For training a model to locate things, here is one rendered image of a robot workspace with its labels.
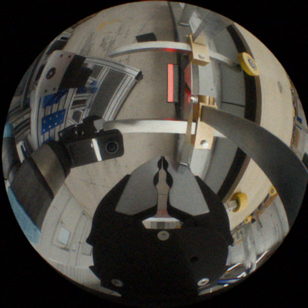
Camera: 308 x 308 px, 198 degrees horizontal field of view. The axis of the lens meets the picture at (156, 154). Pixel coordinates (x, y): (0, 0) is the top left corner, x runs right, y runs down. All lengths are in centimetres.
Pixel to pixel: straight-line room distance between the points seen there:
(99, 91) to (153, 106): 59
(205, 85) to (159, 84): 67
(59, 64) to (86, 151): 27
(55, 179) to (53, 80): 27
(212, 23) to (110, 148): 33
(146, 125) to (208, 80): 40
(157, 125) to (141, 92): 90
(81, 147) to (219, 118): 22
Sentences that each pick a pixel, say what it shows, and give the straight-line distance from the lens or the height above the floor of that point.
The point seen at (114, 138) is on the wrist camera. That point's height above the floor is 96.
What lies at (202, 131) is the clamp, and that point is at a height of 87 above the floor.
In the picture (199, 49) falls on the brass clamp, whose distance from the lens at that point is 34.
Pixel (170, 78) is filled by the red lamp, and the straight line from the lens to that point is 40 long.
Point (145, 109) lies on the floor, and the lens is 111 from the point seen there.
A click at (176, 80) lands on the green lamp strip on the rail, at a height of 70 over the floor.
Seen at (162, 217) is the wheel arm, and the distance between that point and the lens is 33.
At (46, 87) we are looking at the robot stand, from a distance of 33.
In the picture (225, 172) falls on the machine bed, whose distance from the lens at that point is 51.
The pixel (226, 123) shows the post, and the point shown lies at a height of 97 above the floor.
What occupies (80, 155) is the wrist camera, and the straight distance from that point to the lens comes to 18.
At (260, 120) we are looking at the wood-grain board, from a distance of 36.
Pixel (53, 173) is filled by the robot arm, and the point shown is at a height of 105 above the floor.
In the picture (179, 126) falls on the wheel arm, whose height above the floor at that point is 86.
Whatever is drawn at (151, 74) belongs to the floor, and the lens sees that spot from 114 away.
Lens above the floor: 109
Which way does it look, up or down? 60 degrees down
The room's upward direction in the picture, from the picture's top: 175 degrees counter-clockwise
